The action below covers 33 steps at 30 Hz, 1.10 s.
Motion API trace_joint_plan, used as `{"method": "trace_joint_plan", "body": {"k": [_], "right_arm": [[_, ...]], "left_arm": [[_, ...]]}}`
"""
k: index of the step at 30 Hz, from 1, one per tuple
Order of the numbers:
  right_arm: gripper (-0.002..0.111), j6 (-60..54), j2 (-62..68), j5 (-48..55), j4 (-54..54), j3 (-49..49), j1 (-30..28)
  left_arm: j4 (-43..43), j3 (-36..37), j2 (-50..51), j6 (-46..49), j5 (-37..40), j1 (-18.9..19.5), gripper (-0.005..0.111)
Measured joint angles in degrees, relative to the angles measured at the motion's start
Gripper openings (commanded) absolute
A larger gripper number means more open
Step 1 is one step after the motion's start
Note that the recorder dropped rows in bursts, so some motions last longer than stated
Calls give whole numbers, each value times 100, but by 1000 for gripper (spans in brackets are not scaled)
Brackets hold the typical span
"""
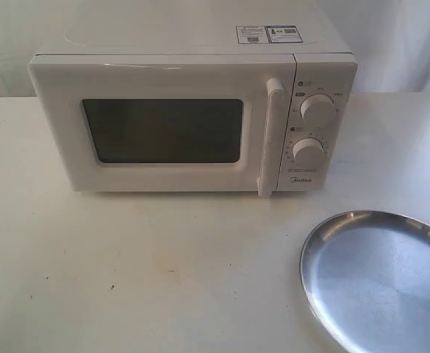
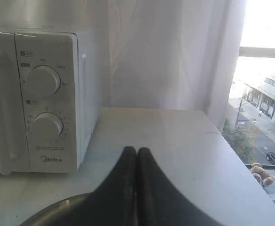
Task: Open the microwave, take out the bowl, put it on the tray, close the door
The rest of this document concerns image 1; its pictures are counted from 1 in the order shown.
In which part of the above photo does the lower white control knob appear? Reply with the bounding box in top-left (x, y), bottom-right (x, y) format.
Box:
top-left (292, 138), bottom-right (326, 168)

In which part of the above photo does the grey warning label sticker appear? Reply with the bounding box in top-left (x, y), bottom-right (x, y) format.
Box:
top-left (236, 25), bottom-right (303, 44)

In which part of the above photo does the round stainless steel plate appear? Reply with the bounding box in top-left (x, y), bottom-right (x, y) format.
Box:
top-left (299, 210), bottom-right (430, 352)

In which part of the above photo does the white microwave door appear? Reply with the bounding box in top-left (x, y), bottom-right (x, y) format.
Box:
top-left (29, 54), bottom-right (296, 197)

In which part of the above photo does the upper white control knob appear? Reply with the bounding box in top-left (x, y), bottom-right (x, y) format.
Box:
top-left (300, 94), bottom-right (336, 126)

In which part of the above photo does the white control knob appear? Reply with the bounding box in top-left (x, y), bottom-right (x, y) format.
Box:
top-left (292, 138), bottom-right (326, 168)
top-left (300, 94), bottom-right (336, 126)

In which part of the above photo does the white microwave oven body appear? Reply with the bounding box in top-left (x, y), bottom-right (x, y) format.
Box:
top-left (31, 1), bottom-right (357, 193)

